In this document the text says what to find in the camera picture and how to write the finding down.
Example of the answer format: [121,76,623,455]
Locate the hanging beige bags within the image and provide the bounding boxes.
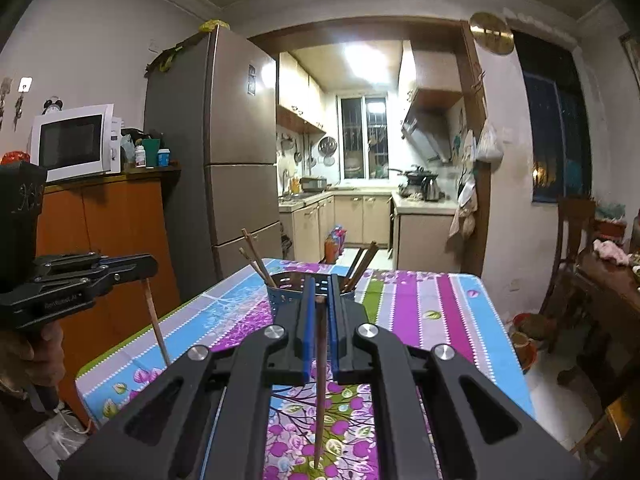
[448,179,479,239]

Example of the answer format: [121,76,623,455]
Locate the kitchen wall cabinets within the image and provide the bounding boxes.
[276,51,327,135]

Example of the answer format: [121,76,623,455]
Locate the wooden chair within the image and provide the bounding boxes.
[540,196,599,352]

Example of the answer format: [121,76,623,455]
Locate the white hanging plastic bag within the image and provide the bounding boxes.
[475,119,505,163]

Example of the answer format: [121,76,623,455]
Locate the pink cloth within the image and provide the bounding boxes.
[592,239,632,267]

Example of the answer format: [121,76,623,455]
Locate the floral striped tablecloth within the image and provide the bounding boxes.
[75,258,537,480]

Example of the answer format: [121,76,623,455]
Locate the red bottle pack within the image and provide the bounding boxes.
[325,225,348,264]

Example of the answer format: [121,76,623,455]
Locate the grey refrigerator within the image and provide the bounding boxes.
[144,26,284,292]

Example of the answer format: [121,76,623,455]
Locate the dark wooden dining table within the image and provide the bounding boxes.
[555,247,640,461]

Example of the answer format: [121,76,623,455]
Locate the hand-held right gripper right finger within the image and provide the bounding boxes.
[329,275,583,480]

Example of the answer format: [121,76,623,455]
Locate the red plastic basin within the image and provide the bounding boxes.
[509,312,539,374]

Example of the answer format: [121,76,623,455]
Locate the black wok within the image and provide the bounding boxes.
[390,167,439,184]

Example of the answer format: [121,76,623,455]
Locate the gold round wall clock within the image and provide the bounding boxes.
[469,11,516,56]

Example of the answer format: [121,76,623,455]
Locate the steel range hood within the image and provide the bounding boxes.
[400,104,454,164]

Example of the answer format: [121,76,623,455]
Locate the beige kitchen base cabinets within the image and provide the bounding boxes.
[277,192,461,273]

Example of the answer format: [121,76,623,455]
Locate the white microwave oven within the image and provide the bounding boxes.
[30,104,123,184]

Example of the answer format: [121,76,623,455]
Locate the person's left forearm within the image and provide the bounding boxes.
[0,372,57,480]

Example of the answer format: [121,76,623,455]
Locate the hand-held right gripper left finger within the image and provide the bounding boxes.
[59,275,317,480]

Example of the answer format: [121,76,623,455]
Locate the blue perforated utensil holder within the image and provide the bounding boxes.
[265,270,360,331]

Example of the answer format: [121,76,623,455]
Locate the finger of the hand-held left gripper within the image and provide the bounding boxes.
[0,272,122,329]
[32,251,159,284]

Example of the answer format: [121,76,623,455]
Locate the dark room window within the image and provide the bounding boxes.
[512,30,594,206]

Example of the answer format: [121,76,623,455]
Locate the orange wooden cabinet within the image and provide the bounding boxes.
[37,166,182,428]

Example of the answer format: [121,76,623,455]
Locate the person's left hand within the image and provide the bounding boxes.
[20,322,67,401]

